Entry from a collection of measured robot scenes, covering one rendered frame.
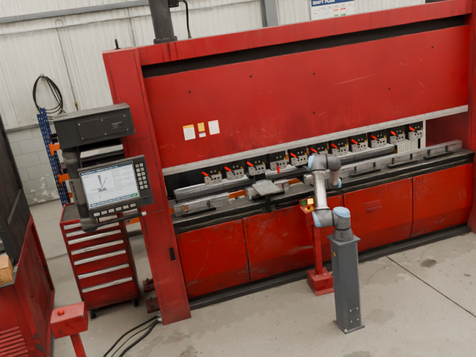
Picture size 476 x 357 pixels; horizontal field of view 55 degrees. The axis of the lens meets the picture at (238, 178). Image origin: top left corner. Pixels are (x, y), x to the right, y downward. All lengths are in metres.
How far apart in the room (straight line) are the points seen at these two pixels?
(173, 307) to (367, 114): 2.43
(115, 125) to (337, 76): 1.98
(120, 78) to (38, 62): 4.38
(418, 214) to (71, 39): 5.58
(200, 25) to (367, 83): 4.29
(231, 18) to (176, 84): 4.55
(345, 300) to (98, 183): 2.00
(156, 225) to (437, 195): 2.74
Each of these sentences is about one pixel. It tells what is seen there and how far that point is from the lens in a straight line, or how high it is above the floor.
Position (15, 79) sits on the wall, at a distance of 7.81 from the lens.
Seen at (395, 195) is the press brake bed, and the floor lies 0.62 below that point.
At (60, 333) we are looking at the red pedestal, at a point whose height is 0.71.
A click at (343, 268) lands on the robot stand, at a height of 0.57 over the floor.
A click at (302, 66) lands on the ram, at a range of 3.99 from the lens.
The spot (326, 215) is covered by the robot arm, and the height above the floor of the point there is 0.98.
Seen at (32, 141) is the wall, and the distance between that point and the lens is 7.92.
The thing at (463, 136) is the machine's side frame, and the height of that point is 1.00.
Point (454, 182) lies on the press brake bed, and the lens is 4.96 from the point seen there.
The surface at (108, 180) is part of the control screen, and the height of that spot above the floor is 1.48.
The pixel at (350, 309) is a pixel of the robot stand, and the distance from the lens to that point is 3.72.
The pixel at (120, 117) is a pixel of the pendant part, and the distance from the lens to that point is 3.17.
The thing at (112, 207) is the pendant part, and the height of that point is 1.29.
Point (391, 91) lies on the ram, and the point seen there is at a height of 1.60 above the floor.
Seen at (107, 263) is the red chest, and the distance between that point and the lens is 4.26.
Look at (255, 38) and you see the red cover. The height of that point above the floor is 2.23.
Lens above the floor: 2.39
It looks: 19 degrees down
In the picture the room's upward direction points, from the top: 8 degrees counter-clockwise
